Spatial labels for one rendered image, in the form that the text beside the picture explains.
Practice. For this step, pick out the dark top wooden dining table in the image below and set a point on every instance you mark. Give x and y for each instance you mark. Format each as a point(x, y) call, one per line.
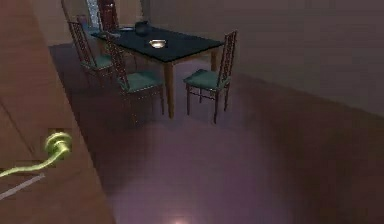
point(173, 46)

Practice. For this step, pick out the small pale bowl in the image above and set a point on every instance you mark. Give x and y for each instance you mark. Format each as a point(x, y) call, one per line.
point(157, 43)

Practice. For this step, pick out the dark round pot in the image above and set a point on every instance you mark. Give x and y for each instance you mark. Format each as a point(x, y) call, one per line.
point(143, 28)

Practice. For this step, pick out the brown wooden room door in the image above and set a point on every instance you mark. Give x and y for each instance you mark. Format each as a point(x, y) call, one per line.
point(36, 100)

